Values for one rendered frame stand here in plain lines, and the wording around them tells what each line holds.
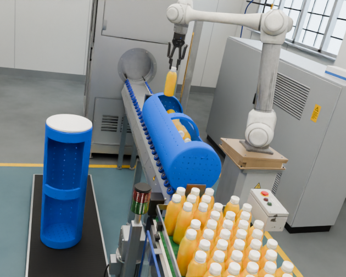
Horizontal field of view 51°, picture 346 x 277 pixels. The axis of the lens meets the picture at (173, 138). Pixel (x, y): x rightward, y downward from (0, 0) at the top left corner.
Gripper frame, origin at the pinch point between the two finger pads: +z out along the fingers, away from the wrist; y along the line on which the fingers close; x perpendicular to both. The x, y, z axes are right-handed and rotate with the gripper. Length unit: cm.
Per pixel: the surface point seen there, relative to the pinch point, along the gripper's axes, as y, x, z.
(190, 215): 10, 108, 41
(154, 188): 13, 55, 60
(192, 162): 2, 76, 31
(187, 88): -33, -65, 32
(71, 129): 61, 22, 42
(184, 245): 17, 126, 42
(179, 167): 8, 76, 35
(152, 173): 13, 42, 58
